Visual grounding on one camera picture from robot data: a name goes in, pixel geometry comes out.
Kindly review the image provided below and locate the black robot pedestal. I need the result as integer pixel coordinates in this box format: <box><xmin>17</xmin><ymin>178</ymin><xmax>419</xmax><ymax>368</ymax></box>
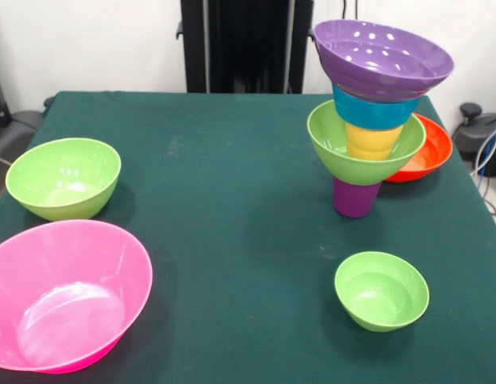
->
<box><xmin>176</xmin><ymin>0</ymin><xmax>315</xmax><ymax>95</ymax></box>

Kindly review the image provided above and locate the yellow plastic cup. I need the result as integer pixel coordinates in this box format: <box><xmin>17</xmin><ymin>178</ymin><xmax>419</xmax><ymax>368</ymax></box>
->
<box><xmin>345</xmin><ymin>122</ymin><xmax>405</xmax><ymax>162</ymax></box>

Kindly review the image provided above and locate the large pink plastic bowl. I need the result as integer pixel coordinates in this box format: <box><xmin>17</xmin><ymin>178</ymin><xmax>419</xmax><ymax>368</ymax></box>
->
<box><xmin>0</xmin><ymin>218</ymin><xmax>154</xmax><ymax>375</ymax></box>

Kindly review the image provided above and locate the purple plastic cup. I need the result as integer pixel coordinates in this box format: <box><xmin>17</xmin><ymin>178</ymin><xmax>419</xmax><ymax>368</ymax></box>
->
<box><xmin>332</xmin><ymin>178</ymin><xmax>382</xmax><ymax>219</ymax></box>

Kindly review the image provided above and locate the small green plastic bowl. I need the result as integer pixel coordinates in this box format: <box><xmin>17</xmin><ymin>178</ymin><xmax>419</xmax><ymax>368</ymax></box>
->
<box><xmin>334</xmin><ymin>250</ymin><xmax>430</xmax><ymax>333</ymax></box>

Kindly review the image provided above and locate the purple plastic bowl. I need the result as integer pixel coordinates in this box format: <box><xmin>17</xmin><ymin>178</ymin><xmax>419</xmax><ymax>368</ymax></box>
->
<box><xmin>313</xmin><ymin>19</ymin><xmax>456</xmax><ymax>101</ymax></box>

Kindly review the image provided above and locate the tangle of cables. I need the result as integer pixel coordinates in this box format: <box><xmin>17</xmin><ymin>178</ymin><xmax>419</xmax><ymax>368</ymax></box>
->
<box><xmin>471</xmin><ymin>122</ymin><xmax>496</xmax><ymax>219</ymax></box>

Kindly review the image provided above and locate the dark green tablecloth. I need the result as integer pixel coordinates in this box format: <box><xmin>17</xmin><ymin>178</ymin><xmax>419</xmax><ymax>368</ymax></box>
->
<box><xmin>0</xmin><ymin>90</ymin><xmax>496</xmax><ymax>384</ymax></box>

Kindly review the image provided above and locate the blue plastic bowl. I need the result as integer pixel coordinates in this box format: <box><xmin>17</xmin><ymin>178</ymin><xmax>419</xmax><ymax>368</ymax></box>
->
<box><xmin>332</xmin><ymin>82</ymin><xmax>423</xmax><ymax>131</ymax></box>

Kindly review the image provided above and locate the black chair base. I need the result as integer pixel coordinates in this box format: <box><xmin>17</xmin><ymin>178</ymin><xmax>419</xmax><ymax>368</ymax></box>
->
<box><xmin>451</xmin><ymin>102</ymin><xmax>496</xmax><ymax>177</ymax></box>
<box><xmin>0</xmin><ymin>110</ymin><xmax>45</xmax><ymax>169</ymax></box>

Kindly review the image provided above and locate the orange-red plastic bowl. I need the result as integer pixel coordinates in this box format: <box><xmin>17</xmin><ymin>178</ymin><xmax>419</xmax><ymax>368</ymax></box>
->
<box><xmin>383</xmin><ymin>113</ymin><xmax>454</xmax><ymax>184</ymax></box>

